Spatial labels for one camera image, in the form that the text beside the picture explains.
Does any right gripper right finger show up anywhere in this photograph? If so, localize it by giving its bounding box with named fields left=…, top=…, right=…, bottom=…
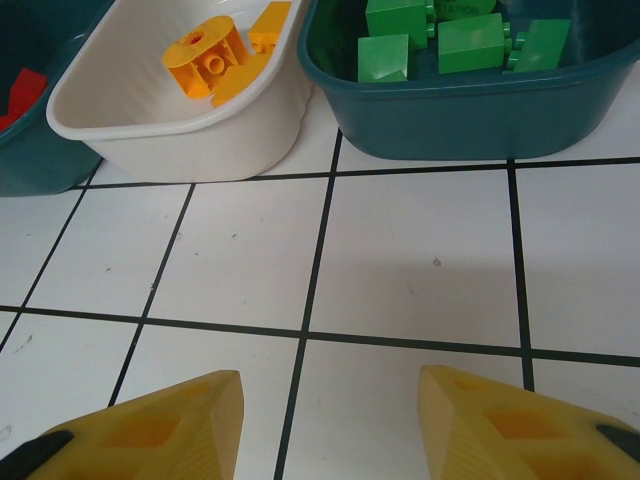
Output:
left=417, top=363, right=640, bottom=480

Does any sloped green lego brick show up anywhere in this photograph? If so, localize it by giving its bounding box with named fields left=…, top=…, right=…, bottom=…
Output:
left=356, top=33, right=412, bottom=84

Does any round yellow lego piece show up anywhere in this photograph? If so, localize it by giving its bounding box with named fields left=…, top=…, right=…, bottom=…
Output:
left=161, top=15, right=251, bottom=100

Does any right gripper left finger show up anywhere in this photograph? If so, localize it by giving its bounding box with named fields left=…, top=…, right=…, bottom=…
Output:
left=0, top=369, right=246, bottom=480

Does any long green lego brick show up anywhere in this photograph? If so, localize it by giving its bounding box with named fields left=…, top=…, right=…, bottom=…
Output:
left=433, top=0, right=499, bottom=20

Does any teal plastic container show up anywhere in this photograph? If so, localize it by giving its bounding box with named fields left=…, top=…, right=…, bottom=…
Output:
left=0, top=0, right=109, bottom=197
left=297, top=0, right=640, bottom=161

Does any long yellow lego brick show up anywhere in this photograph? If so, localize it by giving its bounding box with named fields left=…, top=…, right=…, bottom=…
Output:
left=248, top=1, right=294, bottom=54

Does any white plastic container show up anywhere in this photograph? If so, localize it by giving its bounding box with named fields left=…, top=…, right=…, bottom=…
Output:
left=45, top=0, right=314, bottom=182

